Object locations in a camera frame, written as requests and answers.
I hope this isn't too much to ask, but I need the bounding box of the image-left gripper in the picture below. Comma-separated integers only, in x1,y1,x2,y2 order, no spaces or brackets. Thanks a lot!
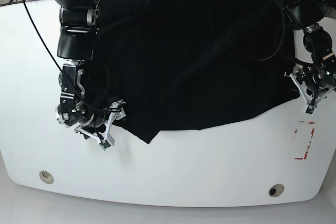
74,99,126,143

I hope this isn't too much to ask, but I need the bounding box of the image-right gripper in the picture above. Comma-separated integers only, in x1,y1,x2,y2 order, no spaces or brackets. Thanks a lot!
284,67,335,109

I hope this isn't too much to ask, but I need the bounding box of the black t-shirt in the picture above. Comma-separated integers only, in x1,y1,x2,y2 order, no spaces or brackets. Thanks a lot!
90,0,300,143

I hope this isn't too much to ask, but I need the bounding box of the black robot arm image-left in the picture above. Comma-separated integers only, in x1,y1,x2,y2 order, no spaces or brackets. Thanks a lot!
55,0,125,150

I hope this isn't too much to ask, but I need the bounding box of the red tape rectangle marking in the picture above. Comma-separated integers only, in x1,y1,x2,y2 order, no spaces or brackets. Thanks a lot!
291,121,316,160

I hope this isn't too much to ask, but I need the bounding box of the left table grommet hole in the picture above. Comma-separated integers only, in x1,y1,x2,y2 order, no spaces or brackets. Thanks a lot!
39,170,54,185

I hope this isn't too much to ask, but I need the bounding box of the table grommet hole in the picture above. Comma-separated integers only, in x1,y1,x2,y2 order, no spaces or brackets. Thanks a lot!
39,170,54,185
268,184,285,198

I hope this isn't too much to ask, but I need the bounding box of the right table grommet hole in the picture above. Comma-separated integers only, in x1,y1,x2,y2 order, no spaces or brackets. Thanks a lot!
268,184,285,198

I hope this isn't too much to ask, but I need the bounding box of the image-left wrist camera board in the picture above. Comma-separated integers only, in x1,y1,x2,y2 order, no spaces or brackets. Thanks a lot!
99,138,115,151

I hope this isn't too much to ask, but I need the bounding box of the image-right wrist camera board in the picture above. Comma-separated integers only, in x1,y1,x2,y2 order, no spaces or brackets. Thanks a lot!
303,104,317,115

